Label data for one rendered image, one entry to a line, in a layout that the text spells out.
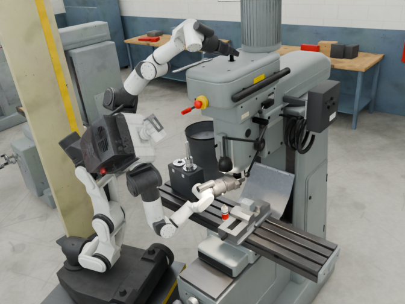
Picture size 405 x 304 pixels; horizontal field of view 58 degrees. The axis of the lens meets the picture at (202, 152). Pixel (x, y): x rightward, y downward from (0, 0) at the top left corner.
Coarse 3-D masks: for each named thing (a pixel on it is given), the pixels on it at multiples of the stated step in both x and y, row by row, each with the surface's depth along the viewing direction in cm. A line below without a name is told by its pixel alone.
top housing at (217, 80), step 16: (240, 48) 192; (208, 64) 170; (224, 64) 168; (240, 64) 166; (256, 64) 167; (272, 64) 176; (192, 80) 164; (208, 80) 158; (224, 80) 154; (240, 80) 160; (256, 80) 169; (192, 96) 168; (208, 96) 162; (224, 96) 157
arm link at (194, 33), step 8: (192, 24) 150; (200, 24) 146; (184, 32) 151; (192, 32) 149; (200, 32) 149; (208, 32) 150; (192, 40) 148; (200, 40) 149; (208, 40) 154; (192, 48) 151; (200, 48) 152
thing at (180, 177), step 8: (176, 160) 242; (184, 160) 241; (168, 168) 243; (176, 168) 236; (184, 168) 233; (192, 168) 232; (200, 168) 234; (176, 176) 239; (184, 176) 231; (192, 176) 229; (200, 176) 234; (176, 184) 243; (184, 184) 234; (192, 184) 231; (184, 192) 239
